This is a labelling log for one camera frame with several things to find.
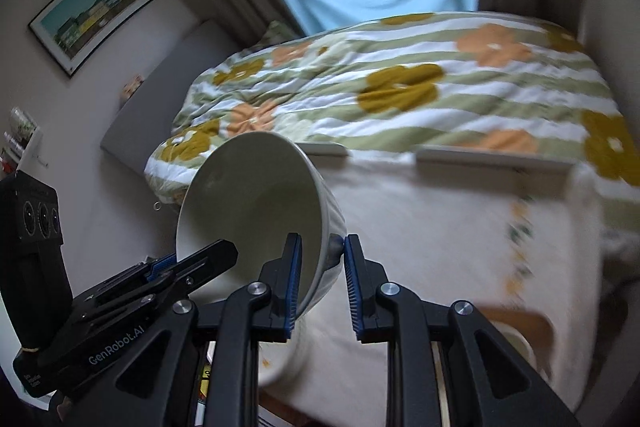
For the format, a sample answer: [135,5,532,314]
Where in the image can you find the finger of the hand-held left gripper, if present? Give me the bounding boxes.
[75,256,177,303]
[145,240,239,303]

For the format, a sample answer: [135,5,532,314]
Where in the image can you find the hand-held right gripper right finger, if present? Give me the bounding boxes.
[344,234,581,427]

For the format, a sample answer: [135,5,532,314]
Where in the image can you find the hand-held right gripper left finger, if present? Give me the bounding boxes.
[75,232,303,427]

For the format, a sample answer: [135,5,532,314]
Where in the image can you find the white ribbed bowl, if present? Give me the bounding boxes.
[176,132,347,323]

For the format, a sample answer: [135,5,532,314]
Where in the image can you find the large white plate yellow print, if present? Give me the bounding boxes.
[257,322,303,390]

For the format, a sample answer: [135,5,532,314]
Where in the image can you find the white floral tablecloth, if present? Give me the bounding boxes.
[260,152,608,425]

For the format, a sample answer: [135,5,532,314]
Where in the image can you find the white rectangular tray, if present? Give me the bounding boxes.
[304,143,351,159]
[416,146,575,174]

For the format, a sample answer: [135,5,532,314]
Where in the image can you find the shelf with small items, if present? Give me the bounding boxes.
[0,107,42,178]

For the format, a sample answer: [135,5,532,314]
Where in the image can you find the grey headboard panel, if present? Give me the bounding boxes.
[100,18,251,172]

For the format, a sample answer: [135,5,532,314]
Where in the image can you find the white round bowl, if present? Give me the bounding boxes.
[500,324,538,370]

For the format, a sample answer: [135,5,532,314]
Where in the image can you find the floral striped blanket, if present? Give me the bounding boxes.
[145,13,640,202]

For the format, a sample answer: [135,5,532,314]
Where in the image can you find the small wall card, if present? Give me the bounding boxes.
[121,74,146,100]

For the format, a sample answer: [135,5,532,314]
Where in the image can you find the framed wall picture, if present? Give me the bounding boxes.
[27,0,161,79]

